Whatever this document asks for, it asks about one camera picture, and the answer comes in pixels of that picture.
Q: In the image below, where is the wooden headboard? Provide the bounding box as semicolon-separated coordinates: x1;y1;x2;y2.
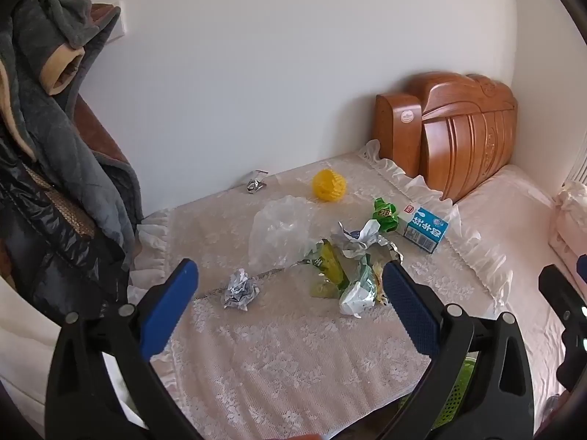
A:
372;71;519;203

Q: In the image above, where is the yellow foam fruit net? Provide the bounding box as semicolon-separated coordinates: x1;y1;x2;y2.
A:
312;169;348;203

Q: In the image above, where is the small silver torn wrapper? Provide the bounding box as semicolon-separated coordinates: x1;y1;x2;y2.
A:
246;169;270;194

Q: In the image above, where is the pink ruffled pillow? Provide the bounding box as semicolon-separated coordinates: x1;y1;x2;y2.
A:
548;181;587;267

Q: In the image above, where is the white wall switch plate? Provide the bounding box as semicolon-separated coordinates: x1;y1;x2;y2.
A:
105;2;127;45

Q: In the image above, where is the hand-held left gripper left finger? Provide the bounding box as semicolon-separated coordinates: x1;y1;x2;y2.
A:
44;258;205;440

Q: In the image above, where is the green plastic basket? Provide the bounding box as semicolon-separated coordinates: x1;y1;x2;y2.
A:
398;351;480;428

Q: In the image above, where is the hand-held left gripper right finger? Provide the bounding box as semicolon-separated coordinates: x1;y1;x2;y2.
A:
373;260;535;440

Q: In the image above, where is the grey fleece coat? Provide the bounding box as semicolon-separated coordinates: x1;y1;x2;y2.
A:
0;0;144;272

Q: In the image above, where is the blue white milk carton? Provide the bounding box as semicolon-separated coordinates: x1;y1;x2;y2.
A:
398;204;449;254

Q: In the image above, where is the black puffy jacket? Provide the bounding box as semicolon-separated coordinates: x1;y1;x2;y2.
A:
0;133;135;327

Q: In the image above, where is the brown cloth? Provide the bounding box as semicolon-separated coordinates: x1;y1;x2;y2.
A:
72;4;135;168

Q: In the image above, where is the silver foil wrapper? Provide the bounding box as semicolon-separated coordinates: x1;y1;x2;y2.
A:
331;219;404;264

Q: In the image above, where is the crumpled silver foil ball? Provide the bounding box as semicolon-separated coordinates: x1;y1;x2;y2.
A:
221;269;260;311

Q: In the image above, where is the green snack wrapper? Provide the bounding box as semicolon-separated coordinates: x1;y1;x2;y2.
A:
372;197;399;234

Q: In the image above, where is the green yellow drink pouch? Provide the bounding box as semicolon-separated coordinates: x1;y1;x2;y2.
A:
303;238;349;300

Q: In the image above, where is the white green crumpled wrapper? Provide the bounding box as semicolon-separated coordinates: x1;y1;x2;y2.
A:
338;257;390;318

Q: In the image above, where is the white curtain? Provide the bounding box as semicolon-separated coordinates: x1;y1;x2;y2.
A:
566;136;587;190

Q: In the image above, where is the clear plastic bag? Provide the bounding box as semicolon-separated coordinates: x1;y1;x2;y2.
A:
248;195;317;270

